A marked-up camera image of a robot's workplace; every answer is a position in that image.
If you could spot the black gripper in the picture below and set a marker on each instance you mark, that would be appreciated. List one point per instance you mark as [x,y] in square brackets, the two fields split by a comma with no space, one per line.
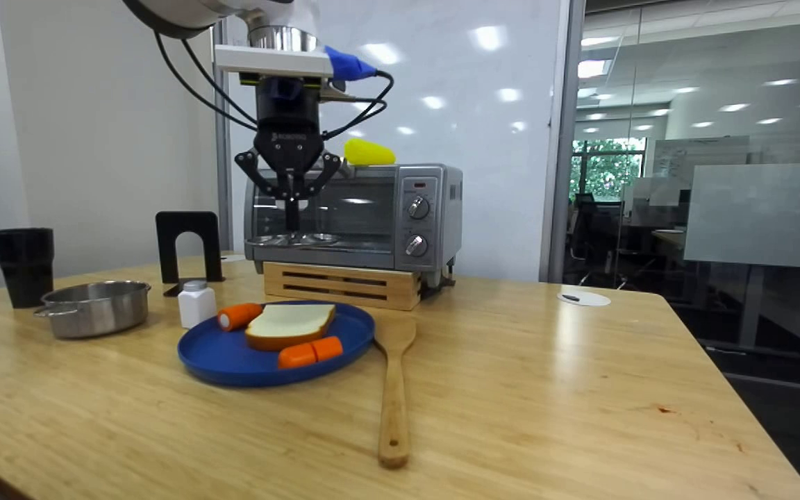
[288,157]

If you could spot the orange carrot piece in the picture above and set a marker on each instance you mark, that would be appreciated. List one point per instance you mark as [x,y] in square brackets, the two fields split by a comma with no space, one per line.
[307,354]
[238,316]

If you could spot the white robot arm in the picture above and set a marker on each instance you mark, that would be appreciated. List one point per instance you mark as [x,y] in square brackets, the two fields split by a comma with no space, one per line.
[271,23]

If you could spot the steel pot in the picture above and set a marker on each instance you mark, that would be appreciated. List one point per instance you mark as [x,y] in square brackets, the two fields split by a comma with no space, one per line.
[96,309]

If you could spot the silver toaster oven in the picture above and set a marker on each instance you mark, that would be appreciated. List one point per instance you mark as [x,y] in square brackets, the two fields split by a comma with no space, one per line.
[381,216]

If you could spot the wooden slatted stand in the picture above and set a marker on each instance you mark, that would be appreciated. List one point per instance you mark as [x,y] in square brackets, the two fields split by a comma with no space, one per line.
[342,283]

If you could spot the yellow plastic banana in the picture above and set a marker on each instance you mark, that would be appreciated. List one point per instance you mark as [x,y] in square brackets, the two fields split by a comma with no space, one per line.
[368,154]

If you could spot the white bread slice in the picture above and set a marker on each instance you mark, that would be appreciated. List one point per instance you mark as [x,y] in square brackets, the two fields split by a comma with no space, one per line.
[288,322]

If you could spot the black bookend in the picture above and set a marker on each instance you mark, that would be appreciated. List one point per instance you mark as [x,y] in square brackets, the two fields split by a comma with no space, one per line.
[188,234]

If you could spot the white salt shaker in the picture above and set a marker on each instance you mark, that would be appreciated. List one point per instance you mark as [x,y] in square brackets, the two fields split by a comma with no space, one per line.
[196,302]

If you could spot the wooden spatula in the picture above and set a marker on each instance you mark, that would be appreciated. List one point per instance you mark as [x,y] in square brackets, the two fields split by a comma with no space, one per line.
[393,334]

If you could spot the blue round plate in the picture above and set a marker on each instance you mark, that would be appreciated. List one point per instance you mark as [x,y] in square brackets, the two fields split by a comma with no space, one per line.
[226,358]

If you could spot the black cup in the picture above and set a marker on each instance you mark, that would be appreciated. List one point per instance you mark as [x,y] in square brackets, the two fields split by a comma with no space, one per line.
[26,261]

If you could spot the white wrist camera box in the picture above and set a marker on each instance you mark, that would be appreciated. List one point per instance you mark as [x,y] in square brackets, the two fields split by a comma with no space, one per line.
[293,65]

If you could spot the white table cable grommet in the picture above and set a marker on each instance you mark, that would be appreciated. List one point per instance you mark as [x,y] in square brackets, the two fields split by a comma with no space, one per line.
[583,297]

